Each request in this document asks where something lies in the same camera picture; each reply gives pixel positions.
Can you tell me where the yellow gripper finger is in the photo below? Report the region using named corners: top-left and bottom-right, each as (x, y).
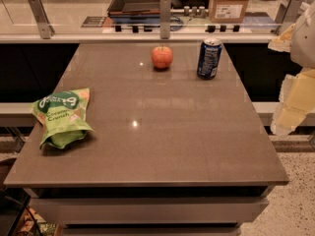
top-left (268, 24), bottom-right (295, 53)
top-left (271, 68), bottom-right (315, 136)

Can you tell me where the blue pepsi can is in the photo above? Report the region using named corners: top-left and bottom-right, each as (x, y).
top-left (197, 37), bottom-right (222, 80)

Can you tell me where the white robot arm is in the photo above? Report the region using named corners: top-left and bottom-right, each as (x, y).
top-left (268, 2), bottom-right (315, 136)

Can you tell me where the green rice chip bag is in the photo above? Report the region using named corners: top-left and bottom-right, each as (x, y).
top-left (31, 88), bottom-right (93, 149)

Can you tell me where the cardboard box with label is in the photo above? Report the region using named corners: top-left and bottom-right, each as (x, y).
top-left (209, 0), bottom-right (249, 23)

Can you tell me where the red apple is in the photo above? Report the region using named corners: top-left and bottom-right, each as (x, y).
top-left (151, 46), bottom-right (173, 69)

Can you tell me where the grey table drawer front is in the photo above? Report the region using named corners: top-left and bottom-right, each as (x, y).
top-left (31, 197), bottom-right (269, 225)

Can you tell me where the dark open tray box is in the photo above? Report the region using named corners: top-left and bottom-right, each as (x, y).
top-left (107, 0), bottom-right (159, 16)

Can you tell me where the right metal glass bracket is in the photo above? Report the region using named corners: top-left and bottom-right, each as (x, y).
top-left (275, 0), bottom-right (300, 34)

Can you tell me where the metal glass bracket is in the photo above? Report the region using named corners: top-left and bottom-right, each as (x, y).
top-left (28, 0), bottom-right (54, 39)
top-left (275, 0), bottom-right (300, 34)
top-left (159, 0), bottom-right (171, 39)

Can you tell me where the middle metal glass bracket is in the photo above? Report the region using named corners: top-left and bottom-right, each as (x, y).
top-left (159, 0), bottom-right (171, 39)

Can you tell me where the left metal glass bracket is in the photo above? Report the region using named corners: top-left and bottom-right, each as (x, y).
top-left (28, 0), bottom-right (54, 39)

